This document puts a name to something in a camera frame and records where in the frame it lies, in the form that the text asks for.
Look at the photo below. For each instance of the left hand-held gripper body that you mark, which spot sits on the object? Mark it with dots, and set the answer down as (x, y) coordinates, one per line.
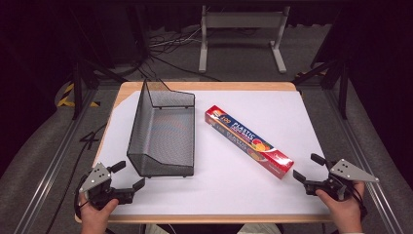
(96, 177)

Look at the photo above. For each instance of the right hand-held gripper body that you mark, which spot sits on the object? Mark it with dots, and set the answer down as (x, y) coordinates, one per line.
(352, 172)

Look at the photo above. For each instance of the red plastic wrap box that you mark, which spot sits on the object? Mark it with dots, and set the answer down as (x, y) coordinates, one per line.
(246, 139)

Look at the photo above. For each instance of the person's left hand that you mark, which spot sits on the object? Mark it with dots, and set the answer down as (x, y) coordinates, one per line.
(94, 217)

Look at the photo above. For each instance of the person's right hand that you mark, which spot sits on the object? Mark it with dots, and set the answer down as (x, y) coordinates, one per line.
(345, 213)

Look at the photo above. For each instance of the black metal stand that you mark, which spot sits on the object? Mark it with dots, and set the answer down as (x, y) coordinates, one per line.
(342, 91)
(77, 87)

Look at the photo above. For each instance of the white paper sheet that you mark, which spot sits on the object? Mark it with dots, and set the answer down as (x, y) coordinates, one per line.
(227, 190)

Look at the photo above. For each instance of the yellow black hazard tape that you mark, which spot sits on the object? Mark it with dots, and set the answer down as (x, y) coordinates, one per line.
(66, 103)

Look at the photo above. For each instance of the grey metal stand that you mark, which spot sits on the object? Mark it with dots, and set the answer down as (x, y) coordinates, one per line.
(242, 20)

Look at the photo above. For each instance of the aluminium rail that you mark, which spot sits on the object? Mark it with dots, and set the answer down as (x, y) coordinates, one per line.
(363, 143)
(55, 162)

